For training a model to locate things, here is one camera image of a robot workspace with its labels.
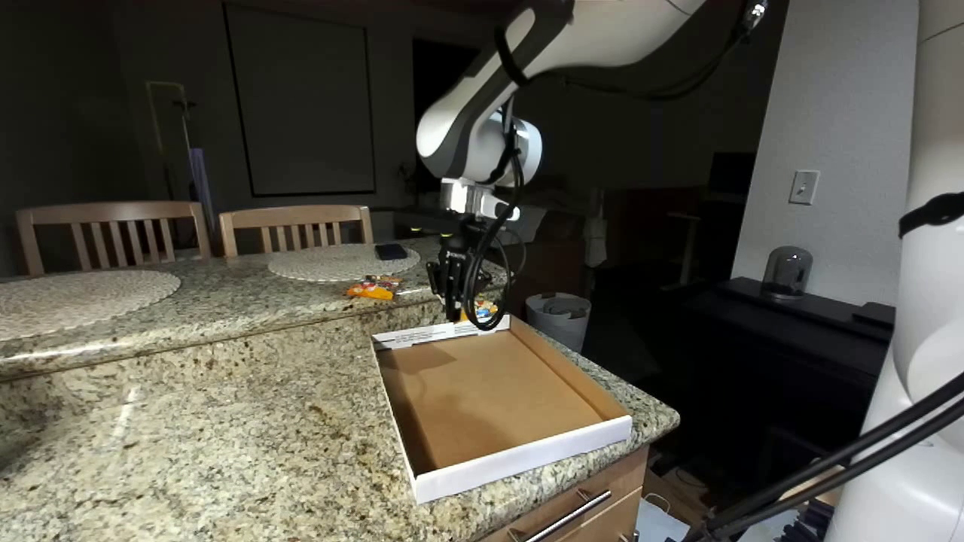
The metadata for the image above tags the wooden drawer front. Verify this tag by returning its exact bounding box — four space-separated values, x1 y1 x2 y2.
481 448 648 542

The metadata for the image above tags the dark projector screen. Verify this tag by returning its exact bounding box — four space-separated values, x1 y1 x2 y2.
225 5 376 197

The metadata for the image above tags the white trash bin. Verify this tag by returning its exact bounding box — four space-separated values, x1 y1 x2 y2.
528 292 589 348

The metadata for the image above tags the round woven placemat right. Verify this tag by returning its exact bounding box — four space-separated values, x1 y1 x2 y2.
268 245 420 282

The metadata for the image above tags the right wooden chair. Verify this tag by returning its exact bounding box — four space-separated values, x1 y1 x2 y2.
219 204 373 260

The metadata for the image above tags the yellow snack packet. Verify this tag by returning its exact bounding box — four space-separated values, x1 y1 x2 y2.
472 292 500 323
346 282 398 300

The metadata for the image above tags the black side cabinet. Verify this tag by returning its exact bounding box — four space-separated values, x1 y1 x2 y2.
682 280 892 491

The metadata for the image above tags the left wooden chair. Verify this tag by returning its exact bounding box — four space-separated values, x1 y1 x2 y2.
14 202 211 278

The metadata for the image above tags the round woven placemat left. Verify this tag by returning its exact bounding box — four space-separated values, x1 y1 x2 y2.
0 271 181 340

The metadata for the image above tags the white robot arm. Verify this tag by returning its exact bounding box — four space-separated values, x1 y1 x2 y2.
414 0 964 542

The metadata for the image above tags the small black phone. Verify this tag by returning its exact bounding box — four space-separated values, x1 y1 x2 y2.
376 245 406 260

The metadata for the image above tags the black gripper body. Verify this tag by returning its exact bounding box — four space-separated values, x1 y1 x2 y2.
426 224 491 300

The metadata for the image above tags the round woven placemat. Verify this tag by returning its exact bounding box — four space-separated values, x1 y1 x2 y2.
0 271 181 340
268 245 420 282

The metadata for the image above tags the white light switch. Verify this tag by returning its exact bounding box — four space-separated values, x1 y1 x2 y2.
788 167 818 204

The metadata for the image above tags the white shallow cardboard box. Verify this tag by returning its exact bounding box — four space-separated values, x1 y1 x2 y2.
369 315 632 504

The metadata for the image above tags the wooden chair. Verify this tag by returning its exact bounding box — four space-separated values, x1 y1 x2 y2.
219 204 373 260
14 202 211 278

